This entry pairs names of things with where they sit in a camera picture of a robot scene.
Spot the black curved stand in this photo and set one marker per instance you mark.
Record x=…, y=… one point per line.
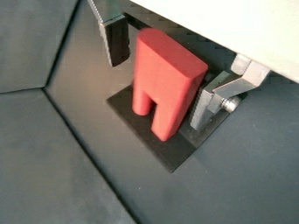
x=176, y=149

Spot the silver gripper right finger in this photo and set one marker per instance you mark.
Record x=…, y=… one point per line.
x=220, y=93

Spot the red square-circle object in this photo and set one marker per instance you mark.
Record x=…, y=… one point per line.
x=168, y=74

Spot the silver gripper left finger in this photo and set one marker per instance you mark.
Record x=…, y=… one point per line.
x=114, y=29

